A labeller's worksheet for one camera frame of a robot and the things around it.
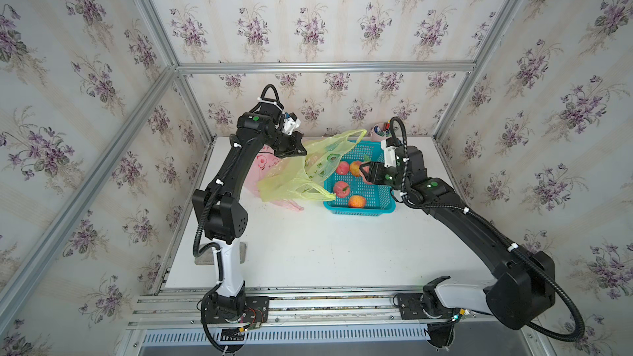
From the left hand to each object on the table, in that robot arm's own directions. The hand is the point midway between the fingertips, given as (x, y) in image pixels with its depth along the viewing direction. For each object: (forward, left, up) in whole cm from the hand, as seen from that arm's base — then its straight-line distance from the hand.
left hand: (306, 152), depth 82 cm
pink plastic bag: (+14, +19, -22) cm, 32 cm away
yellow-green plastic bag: (-9, +2, -2) cm, 10 cm away
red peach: (+8, -15, -19) cm, 25 cm away
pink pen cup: (+23, -32, -12) cm, 41 cm away
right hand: (-6, -21, -1) cm, 22 cm away
